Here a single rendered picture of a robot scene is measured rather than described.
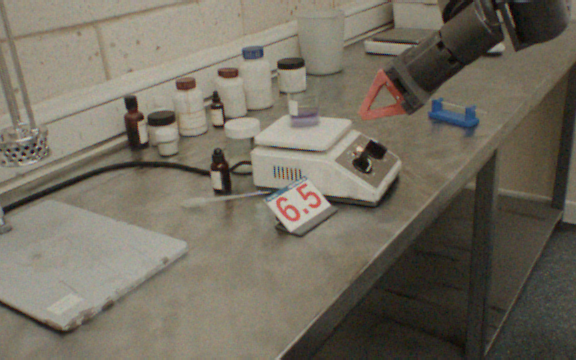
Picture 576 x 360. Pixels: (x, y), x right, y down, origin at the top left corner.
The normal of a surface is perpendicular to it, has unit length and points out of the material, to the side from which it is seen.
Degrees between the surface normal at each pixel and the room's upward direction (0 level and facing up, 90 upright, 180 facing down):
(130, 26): 90
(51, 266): 0
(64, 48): 90
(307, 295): 0
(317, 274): 0
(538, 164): 90
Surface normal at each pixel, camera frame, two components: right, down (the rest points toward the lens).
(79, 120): 0.83, 0.18
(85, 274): -0.07, -0.91
